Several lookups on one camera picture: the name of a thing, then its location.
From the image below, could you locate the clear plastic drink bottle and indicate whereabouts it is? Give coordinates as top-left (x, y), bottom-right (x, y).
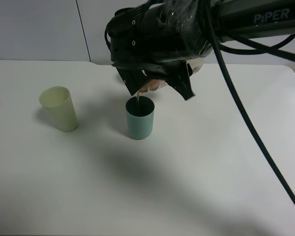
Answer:
top-left (136, 58), bottom-right (205, 100)

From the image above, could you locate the pale yellow-green plastic cup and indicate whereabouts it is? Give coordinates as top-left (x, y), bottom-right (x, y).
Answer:
top-left (39, 86), bottom-right (78, 132)

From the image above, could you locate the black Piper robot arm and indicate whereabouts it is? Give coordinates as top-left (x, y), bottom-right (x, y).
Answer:
top-left (104, 0), bottom-right (295, 100)

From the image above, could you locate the black camera cable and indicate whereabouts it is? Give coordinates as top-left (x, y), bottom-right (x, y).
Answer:
top-left (196, 0), bottom-right (295, 222)

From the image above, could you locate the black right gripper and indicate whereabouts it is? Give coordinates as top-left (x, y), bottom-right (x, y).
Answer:
top-left (105, 0), bottom-right (211, 101)

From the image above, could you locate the teal green plastic cup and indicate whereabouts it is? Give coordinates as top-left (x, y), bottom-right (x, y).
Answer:
top-left (125, 96), bottom-right (155, 140)

